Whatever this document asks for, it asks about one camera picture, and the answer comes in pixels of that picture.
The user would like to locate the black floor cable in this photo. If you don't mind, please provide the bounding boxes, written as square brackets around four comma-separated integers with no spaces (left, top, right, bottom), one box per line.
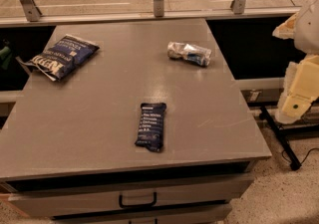
[281,147,319,166]

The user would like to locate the grey metal railing beam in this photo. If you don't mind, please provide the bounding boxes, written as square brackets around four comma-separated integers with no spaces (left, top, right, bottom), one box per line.
[0,6,301,28]

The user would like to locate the black drawer handle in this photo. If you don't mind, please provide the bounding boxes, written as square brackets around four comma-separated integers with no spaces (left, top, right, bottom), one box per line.
[118,192,158,209]

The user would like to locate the black metal stand leg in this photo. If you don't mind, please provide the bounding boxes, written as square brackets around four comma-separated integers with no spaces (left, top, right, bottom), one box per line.
[259,106,301,171]

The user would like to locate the grey upper drawer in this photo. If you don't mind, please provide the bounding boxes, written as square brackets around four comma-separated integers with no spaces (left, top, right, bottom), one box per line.
[9,173,253,217]

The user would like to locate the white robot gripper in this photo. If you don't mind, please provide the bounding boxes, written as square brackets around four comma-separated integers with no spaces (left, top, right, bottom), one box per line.
[272,0,319,124]

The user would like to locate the grey drawer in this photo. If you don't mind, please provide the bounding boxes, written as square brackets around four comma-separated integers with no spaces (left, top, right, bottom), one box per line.
[53,204,231,224]
[9,173,253,217]

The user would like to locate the grey lower drawer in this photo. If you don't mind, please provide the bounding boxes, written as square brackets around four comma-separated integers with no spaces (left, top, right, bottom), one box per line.
[53,204,231,224]

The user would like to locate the dark blue chip bag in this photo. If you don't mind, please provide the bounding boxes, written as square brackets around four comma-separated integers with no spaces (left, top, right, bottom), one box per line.
[23,34,100,82]

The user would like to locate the dark blue snack bar wrapper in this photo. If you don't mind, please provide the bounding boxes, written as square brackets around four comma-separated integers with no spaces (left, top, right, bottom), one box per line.
[135,103,166,152]

